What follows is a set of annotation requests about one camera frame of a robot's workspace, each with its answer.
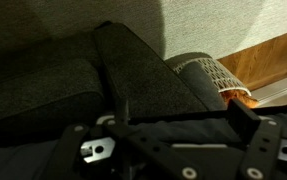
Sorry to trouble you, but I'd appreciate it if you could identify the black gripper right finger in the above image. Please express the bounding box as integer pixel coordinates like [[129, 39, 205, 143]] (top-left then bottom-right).
[[227, 98, 283, 180]]

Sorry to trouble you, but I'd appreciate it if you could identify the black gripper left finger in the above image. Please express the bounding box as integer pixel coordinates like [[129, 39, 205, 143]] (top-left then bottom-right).
[[41, 99, 199, 180]]

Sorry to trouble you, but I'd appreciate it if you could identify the large teal padded zip bag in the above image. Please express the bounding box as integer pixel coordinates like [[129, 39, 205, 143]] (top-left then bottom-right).
[[0, 103, 287, 180]]

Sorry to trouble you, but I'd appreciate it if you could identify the orange patterned cloth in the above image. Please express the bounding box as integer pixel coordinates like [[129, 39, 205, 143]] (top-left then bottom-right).
[[220, 88, 260, 109]]

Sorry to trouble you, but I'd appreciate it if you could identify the white lattice laundry basket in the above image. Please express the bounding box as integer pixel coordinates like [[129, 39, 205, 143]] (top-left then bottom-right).
[[164, 51, 252, 96]]

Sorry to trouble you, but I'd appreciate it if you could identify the grey cloth flap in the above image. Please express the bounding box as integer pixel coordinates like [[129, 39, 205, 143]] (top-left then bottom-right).
[[178, 61, 228, 112]]

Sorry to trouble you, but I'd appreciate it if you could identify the grey fabric sofa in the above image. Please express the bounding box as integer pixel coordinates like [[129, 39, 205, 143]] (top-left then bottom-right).
[[0, 21, 211, 149]]

